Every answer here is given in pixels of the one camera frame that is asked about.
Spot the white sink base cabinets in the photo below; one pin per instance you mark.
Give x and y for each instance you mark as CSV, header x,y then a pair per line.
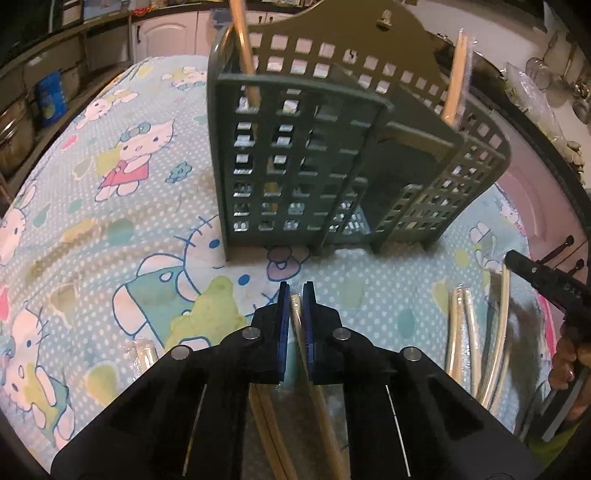
x,y
171,34

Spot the white side base cabinets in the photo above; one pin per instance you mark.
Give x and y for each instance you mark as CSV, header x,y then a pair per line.
x,y
531,194

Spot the clear plastic bag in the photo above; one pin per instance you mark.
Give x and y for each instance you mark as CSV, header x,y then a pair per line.
x,y
531,97

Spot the green perforated utensil holder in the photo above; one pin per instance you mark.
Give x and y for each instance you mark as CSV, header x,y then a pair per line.
x,y
351,120

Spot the person's right forearm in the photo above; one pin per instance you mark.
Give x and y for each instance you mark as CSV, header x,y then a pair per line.
x,y
554,445

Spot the person's right hand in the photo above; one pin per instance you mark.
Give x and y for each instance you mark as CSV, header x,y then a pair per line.
x,y
565,364

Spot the wooden chopsticks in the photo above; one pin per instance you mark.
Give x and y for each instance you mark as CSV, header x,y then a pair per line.
x,y
457,332
501,332
242,41
457,78
473,341
143,354
277,429

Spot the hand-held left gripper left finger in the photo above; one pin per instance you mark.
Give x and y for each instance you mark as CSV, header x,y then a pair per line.
x,y
282,332

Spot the large steel pot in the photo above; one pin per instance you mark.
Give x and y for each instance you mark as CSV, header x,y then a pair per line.
x,y
16,134

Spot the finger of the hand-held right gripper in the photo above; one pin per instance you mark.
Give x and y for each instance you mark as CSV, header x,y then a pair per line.
x,y
535,272

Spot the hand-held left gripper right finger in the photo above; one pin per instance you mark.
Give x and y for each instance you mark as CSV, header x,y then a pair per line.
x,y
309,332

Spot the cartoon cat printed blanket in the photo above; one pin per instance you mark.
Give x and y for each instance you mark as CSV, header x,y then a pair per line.
x,y
138,240

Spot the blue snack packet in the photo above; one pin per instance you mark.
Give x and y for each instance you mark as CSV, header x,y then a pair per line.
x,y
51,99

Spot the wooden shelf rack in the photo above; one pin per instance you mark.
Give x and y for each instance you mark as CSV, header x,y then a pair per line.
x,y
101,41

